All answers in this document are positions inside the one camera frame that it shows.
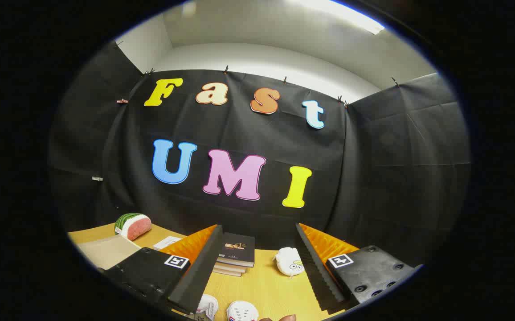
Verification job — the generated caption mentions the white plush pouch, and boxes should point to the white plush pouch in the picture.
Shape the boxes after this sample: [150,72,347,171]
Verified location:
[273,247,305,278]

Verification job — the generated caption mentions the black cover book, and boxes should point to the black cover book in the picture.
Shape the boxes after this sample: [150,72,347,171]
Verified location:
[217,232,256,268]

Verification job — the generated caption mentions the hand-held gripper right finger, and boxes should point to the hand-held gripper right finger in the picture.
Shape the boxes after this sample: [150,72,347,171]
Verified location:
[295,223,424,313]

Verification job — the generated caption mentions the white canvas shoe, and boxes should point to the white canvas shoe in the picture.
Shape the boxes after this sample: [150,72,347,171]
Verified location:
[196,294,219,321]
[226,300,259,321]

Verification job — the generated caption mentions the beige fabric storage box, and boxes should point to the beige fabric storage box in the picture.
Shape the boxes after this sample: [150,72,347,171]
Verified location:
[77,235,141,270]

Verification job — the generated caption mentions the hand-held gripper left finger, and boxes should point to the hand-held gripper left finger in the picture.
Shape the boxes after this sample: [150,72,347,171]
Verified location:
[104,224,225,315]

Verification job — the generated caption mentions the white portrait cover book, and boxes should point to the white portrait cover book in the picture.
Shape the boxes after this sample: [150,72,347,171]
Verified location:
[153,236,183,251]

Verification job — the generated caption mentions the watermelon slice plush toy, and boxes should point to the watermelon slice plush toy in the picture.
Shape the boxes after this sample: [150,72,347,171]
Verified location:
[114,213,152,241]

